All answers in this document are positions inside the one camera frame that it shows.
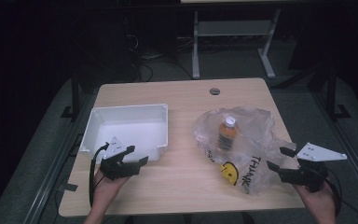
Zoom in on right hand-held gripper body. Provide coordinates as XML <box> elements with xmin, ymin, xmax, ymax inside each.
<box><xmin>279</xmin><ymin>142</ymin><xmax>348</xmax><ymax>193</ymax></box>

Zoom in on black tape piece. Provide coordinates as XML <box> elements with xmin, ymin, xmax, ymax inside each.
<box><xmin>62</xmin><ymin>182</ymin><xmax>79</xmax><ymax>192</ymax></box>

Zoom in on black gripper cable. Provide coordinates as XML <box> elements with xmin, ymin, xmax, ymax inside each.
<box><xmin>88</xmin><ymin>142</ymin><xmax>110</xmax><ymax>208</ymax></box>
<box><xmin>324</xmin><ymin>169</ymin><xmax>358</xmax><ymax>224</ymax></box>

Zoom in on clear printed plastic bag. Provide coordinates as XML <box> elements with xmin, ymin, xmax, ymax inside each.
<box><xmin>193</xmin><ymin>105</ymin><xmax>297</xmax><ymax>196</ymax></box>

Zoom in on black floor cables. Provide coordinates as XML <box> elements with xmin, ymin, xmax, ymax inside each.
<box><xmin>125</xmin><ymin>33</ymin><xmax>194</xmax><ymax>82</ymax></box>

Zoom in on person's left hand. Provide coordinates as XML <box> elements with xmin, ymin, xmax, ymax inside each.
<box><xmin>91</xmin><ymin>169</ymin><xmax>131</xmax><ymax>203</ymax></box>

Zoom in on person's right hand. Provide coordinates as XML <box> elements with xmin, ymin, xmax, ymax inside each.
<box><xmin>293</xmin><ymin>183</ymin><xmax>337</xmax><ymax>217</ymax></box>

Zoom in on black metal stand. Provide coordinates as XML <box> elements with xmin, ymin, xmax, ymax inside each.
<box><xmin>322</xmin><ymin>62</ymin><xmax>352</xmax><ymax>121</ymax></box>
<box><xmin>60</xmin><ymin>77</ymin><xmax>82</xmax><ymax>121</ymax></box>

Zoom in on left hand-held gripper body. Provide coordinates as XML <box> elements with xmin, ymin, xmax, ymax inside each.
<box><xmin>99</xmin><ymin>135</ymin><xmax>142</xmax><ymax>181</ymax></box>

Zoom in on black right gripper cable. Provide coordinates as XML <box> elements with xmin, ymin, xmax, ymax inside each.
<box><xmin>324</xmin><ymin>169</ymin><xmax>358</xmax><ymax>224</ymax></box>

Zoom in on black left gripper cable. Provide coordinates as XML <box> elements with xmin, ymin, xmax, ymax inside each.
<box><xmin>88</xmin><ymin>142</ymin><xmax>110</xmax><ymax>208</ymax></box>

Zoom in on white metal table frame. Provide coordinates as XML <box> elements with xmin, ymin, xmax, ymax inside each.
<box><xmin>180</xmin><ymin>0</ymin><xmax>282</xmax><ymax>80</ymax></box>

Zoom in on white plastic tray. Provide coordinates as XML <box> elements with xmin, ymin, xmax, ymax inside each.
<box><xmin>79</xmin><ymin>103</ymin><xmax>170</xmax><ymax>162</ymax></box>

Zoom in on orange drink bottle white cap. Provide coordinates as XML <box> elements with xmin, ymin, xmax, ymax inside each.
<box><xmin>217</xmin><ymin>116</ymin><xmax>239</xmax><ymax>152</ymax></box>

